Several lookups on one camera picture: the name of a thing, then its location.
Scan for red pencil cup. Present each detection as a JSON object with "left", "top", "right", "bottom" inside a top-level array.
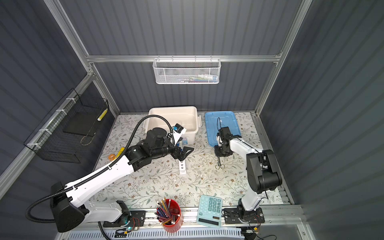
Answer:
[{"left": 155, "top": 198, "right": 184, "bottom": 234}]

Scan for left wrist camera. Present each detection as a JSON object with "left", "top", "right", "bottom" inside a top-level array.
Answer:
[{"left": 172, "top": 124, "right": 187, "bottom": 146}]

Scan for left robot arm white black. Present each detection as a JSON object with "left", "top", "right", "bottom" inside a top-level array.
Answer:
[{"left": 25, "top": 115, "right": 194, "bottom": 233}]

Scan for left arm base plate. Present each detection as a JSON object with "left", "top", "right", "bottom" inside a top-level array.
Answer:
[{"left": 103, "top": 211, "right": 146, "bottom": 228}]

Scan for white slotted cable duct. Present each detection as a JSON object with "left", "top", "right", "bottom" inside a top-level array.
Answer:
[{"left": 67, "top": 227, "right": 245, "bottom": 240}]

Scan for white test tube rack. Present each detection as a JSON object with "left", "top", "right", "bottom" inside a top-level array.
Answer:
[{"left": 179, "top": 161, "right": 187, "bottom": 175}]

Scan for blue plastic bin lid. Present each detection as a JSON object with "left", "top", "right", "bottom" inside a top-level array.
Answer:
[{"left": 205, "top": 111, "right": 241, "bottom": 147}]

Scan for metal scissors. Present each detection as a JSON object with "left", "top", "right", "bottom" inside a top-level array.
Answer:
[{"left": 215, "top": 157, "right": 225, "bottom": 170}]

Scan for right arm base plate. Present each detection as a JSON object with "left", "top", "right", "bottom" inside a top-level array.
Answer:
[{"left": 222, "top": 208, "right": 265, "bottom": 225}]

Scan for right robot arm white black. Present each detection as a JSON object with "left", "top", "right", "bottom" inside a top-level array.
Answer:
[{"left": 214, "top": 118, "right": 283, "bottom": 224}]

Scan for black wire side basket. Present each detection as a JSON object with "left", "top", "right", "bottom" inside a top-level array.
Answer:
[{"left": 24, "top": 91, "right": 109, "bottom": 164}]

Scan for white wire wall basket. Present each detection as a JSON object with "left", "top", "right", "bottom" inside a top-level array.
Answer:
[{"left": 153, "top": 58, "right": 222, "bottom": 85}]

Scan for mint green calculator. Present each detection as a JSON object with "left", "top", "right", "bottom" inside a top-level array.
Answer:
[{"left": 197, "top": 195, "right": 223, "bottom": 228}]

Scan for white plastic storage bin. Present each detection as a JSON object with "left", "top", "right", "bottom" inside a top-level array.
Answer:
[{"left": 149, "top": 106, "right": 202, "bottom": 145}]

